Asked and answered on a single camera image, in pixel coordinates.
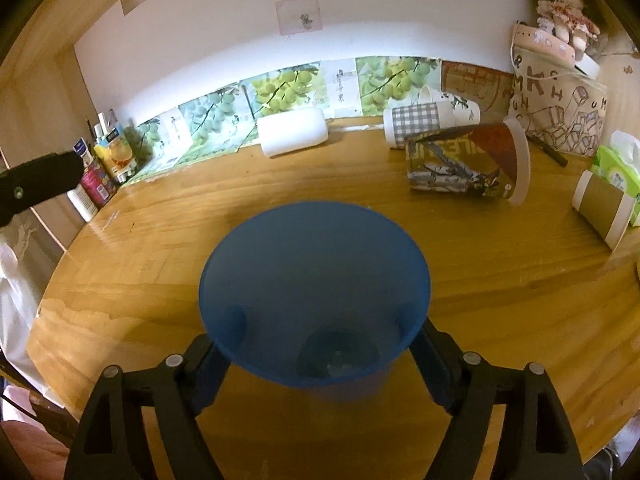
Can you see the black pen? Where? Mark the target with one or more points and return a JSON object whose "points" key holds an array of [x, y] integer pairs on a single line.
{"points": [[547, 149]]}

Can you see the pink paper note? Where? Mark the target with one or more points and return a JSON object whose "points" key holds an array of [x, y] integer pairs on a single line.
{"points": [[299, 15]]}

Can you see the white blue tube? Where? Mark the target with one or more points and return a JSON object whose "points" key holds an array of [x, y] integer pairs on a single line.
{"points": [[85, 149]]}

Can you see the pink round box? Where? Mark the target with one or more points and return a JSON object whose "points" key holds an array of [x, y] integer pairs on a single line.
{"points": [[550, 42]]}

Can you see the brown sleeved paper cup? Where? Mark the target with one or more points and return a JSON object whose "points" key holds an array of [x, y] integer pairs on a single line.
{"points": [[600, 205]]}

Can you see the lettered canvas bag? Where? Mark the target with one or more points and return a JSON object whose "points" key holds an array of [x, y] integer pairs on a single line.
{"points": [[555, 105]]}

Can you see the grey checked paper cup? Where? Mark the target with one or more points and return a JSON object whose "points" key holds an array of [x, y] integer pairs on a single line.
{"points": [[415, 122]]}

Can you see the white cloth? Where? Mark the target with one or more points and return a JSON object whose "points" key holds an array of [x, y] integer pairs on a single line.
{"points": [[20, 300]]}

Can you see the rag doll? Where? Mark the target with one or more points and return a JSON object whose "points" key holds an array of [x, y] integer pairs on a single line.
{"points": [[562, 5]]}

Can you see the printed red paper cup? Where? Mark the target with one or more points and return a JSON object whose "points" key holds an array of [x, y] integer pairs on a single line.
{"points": [[465, 165]]}

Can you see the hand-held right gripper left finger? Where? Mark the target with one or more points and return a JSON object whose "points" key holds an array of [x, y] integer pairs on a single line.
{"points": [[207, 385]]}

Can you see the blue plastic cup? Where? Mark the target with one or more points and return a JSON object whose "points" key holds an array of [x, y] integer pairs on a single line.
{"points": [[310, 270]]}

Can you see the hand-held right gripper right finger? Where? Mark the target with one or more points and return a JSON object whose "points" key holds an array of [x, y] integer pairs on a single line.
{"points": [[435, 370]]}

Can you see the pink cloth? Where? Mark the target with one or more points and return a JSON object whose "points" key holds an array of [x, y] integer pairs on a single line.
{"points": [[27, 447]]}

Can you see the green tissue packet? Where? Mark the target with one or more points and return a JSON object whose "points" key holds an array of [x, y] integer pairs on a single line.
{"points": [[620, 167]]}

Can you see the pink snack packet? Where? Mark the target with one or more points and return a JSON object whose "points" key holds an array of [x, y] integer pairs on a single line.
{"points": [[97, 185]]}

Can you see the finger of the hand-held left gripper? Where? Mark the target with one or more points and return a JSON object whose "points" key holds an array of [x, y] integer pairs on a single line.
{"points": [[42, 180]]}

